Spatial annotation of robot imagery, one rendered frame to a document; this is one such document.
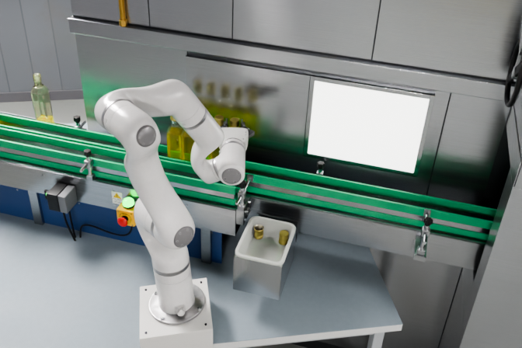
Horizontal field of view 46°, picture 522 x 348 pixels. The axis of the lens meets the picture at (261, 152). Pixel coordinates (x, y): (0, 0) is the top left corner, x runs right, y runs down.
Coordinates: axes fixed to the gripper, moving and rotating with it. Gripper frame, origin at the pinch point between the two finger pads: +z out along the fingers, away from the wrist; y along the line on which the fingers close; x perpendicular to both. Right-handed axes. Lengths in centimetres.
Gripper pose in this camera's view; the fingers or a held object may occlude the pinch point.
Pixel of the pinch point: (234, 124)
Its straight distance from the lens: 220.2
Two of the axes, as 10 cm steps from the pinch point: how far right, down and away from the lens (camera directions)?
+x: 0.4, -8.3, -5.5
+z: -0.1, -5.5, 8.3
